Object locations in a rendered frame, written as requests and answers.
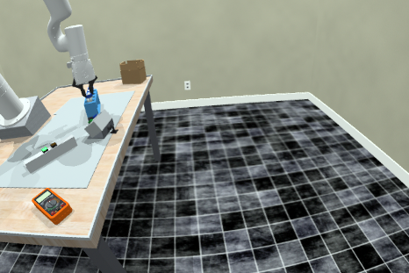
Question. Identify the small open brown cardboard box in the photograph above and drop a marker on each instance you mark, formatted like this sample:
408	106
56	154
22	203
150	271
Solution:
131	73

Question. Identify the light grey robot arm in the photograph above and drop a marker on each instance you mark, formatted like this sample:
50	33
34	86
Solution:
14	109

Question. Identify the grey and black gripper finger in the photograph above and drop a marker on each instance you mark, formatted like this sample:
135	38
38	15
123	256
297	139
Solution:
91	85
80	86

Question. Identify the orange digital multimeter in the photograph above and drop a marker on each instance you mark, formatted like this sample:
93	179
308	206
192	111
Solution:
52	206

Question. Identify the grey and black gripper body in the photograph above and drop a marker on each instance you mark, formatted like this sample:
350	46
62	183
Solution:
83	71

